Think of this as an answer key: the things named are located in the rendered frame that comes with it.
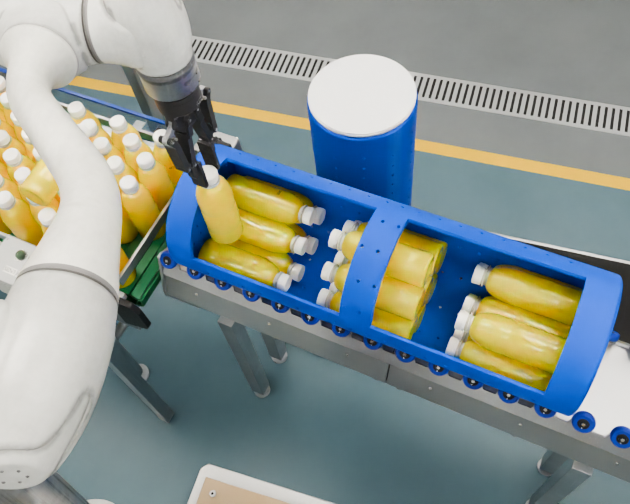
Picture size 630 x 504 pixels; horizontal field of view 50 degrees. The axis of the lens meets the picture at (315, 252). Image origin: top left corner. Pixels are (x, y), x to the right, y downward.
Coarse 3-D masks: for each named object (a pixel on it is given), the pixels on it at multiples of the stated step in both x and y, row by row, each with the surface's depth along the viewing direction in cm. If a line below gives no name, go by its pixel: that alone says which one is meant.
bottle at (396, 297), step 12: (336, 264) 139; (348, 264) 138; (336, 276) 137; (384, 276) 135; (384, 288) 134; (396, 288) 133; (408, 288) 133; (420, 288) 133; (384, 300) 134; (396, 300) 133; (408, 300) 132; (420, 300) 136; (396, 312) 134; (408, 312) 132
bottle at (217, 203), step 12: (204, 192) 128; (216, 192) 128; (228, 192) 130; (204, 204) 130; (216, 204) 130; (228, 204) 132; (204, 216) 135; (216, 216) 133; (228, 216) 134; (216, 228) 137; (228, 228) 137; (240, 228) 141; (216, 240) 142; (228, 240) 141
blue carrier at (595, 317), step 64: (192, 192) 139; (320, 192) 153; (192, 256) 144; (320, 256) 159; (384, 256) 127; (448, 256) 149; (512, 256) 141; (448, 320) 149; (576, 320) 118; (512, 384) 125; (576, 384) 118
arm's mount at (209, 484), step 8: (208, 480) 130; (216, 480) 130; (208, 488) 130; (216, 488) 129; (224, 488) 129; (232, 488) 129; (240, 488) 129; (200, 496) 129; (208, 496) 129; (216, 496) 129; (224, 496) 129; (232, 496) 128; (240, 496) 128; (248, 496) 128; (256, 496) 128; (264, 496) 128
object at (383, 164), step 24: (312, 120) 173; (408, 120) 170; (336, 144) 172; (360, 144) 169; (384, 144) 171; (408, 144) 179; (336, 168) 182; (360, 168) 178; (384, 168) 179; (408, 168) 189; (384, 192) 189; (408, 192) 200
